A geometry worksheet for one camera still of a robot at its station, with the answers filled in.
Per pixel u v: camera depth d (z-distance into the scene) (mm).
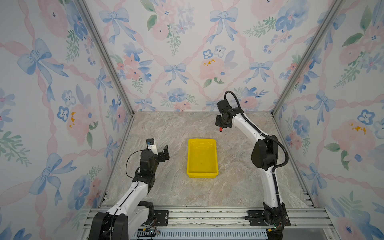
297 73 952
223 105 817
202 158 930
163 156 769
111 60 900
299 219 762
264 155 587
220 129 921
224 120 829
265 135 587
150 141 718
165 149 766
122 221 429
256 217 736
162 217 746
